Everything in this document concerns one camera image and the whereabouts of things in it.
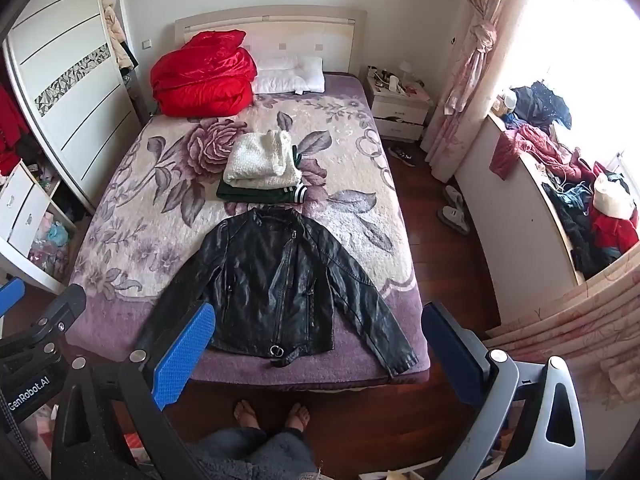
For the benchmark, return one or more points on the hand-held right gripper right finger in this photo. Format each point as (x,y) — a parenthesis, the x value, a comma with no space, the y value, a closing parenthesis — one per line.
(450,355)

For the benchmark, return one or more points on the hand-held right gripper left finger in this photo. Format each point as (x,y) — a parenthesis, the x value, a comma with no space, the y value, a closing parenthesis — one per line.
(185,350)

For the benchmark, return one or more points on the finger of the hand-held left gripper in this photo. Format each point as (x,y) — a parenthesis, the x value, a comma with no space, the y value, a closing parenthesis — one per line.
(11,296)
(65,306)

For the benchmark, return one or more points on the black leather jacket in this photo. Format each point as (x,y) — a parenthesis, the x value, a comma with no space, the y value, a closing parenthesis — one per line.
(280,280)

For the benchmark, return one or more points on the red hanging clothes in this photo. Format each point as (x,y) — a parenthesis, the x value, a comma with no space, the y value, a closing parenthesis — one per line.
(10,130)

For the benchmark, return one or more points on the pile of mixed clothes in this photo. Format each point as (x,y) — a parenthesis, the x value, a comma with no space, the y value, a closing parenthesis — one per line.
(575,195)

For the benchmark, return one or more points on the white drawer unit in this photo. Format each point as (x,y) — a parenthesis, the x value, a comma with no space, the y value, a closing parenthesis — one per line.
(20,210)

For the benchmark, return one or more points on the person's left foot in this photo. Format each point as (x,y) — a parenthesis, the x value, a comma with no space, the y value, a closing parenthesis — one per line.
(247,414)

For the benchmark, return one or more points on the person's foot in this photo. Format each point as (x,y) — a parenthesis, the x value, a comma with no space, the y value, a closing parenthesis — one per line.
(247,414)
(297,416)

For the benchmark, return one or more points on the purple floral blanket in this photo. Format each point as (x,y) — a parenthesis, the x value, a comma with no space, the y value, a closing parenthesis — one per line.
(150,220)

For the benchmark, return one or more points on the person's grey pants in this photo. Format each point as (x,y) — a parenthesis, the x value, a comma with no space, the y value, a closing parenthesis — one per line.
(255,455)

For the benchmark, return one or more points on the loose pink curtain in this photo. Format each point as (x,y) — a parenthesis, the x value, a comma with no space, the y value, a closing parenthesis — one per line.
(575,325)

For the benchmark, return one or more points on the person's right foot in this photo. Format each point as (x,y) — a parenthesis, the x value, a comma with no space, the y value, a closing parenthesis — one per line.
(297,416)

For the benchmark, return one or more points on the white window bench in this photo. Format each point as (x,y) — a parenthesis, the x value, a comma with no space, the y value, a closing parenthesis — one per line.
(515,240)

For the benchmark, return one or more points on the grey slipper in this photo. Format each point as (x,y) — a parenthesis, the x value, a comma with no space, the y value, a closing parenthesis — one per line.
(454,196)
(453,220)

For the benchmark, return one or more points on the folded green striped-cuff garment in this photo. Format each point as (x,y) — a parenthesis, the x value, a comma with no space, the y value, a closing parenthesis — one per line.
(250,194)

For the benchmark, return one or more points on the folded white fleece garment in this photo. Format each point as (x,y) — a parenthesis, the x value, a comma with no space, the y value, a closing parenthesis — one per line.
(257,160)

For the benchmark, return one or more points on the dark shoes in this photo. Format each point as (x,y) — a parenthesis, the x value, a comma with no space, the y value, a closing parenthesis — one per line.
(401,156)

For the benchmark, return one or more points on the white wardrobe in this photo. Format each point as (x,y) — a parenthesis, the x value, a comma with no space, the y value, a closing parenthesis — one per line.
(65,60)

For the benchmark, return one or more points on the white nightstand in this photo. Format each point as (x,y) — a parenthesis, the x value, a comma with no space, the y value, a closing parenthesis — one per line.
(397,110)

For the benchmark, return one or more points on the red puffy jacket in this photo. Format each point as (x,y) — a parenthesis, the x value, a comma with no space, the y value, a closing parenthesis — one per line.
(205,75)

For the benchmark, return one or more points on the cream hanging garment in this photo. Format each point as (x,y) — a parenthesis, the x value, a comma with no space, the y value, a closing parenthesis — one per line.
(117,35)

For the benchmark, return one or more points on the white table lamp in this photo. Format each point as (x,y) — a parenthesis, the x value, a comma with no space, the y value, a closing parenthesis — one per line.
(405,67)

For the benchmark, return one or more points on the white pillow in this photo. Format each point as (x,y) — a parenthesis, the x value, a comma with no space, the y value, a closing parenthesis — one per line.
(290,77)

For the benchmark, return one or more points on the tied pink curtain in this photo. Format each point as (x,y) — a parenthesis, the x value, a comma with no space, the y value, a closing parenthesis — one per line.
(475,60)

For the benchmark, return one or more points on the bed with white headboard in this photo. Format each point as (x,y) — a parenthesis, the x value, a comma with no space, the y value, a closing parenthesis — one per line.
(300,30)

